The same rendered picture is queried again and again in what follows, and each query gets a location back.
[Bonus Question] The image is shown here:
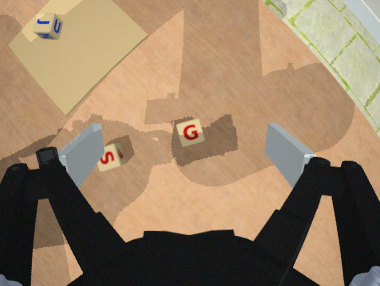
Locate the beige square mat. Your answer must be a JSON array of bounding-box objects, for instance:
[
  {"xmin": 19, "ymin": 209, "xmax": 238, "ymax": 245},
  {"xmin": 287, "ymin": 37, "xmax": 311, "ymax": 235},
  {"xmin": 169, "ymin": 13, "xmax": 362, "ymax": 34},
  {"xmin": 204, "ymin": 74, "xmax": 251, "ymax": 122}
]
[{"xmin": 8, "ymin": 0, "xmax": 148, "ymax": 116}]

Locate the cream block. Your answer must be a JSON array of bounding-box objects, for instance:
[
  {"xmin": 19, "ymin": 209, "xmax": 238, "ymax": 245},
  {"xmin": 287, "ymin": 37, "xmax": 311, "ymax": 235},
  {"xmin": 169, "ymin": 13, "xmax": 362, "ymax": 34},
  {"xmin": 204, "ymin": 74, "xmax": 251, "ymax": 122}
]
[
  {"xmin": 97, "ymin": 143, "xmax": 126, "ymax": 172},
  {"xmin": 176, "ymin": 118, "xmax": 205, "ymax": 147},
  {"xmin": 33, "ymin": 13, "xmax": 63, "ymax": 40}
]

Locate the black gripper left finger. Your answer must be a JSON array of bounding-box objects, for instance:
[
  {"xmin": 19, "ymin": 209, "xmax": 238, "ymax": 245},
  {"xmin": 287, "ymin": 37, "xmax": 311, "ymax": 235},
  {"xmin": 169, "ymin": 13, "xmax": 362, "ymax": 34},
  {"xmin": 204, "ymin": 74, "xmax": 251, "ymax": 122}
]
[{"xmin": 0, "ymin": 123, "xmax": 162, "ymax": 286}]

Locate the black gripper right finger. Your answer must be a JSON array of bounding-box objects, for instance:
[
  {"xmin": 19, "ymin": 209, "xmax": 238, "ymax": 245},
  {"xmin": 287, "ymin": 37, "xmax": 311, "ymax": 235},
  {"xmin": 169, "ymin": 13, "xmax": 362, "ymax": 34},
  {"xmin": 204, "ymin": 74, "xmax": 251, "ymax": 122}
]
[{"xmin": 222, "ymin": 123, "xmax": 380, "ymax": 286}]

